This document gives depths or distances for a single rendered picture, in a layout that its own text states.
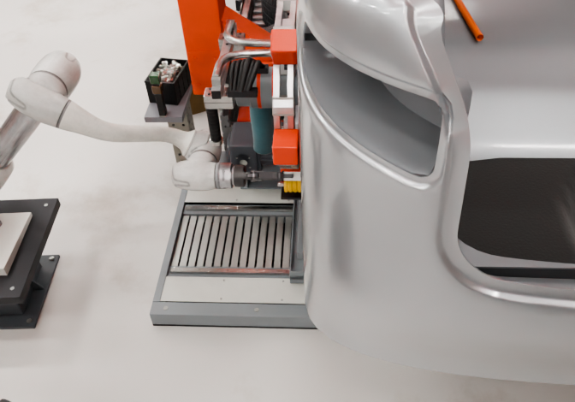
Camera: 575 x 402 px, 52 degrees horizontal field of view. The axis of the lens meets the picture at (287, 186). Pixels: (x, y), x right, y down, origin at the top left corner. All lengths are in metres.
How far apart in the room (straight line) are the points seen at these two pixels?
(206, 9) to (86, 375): 1.45
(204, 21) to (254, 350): 1.29
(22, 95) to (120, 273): 0.98
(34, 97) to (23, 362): 1.05
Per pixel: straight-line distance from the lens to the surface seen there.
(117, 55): 4.07
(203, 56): 2.48
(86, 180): 3.11
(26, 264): 2.39
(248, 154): 2.49
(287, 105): 1.72
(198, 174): 1.96
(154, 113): 2.66
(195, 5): 2.38
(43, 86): 1.99
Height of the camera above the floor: 1.97
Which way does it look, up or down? 44 degrees down
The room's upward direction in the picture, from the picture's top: 3 degrees counter-clockwise
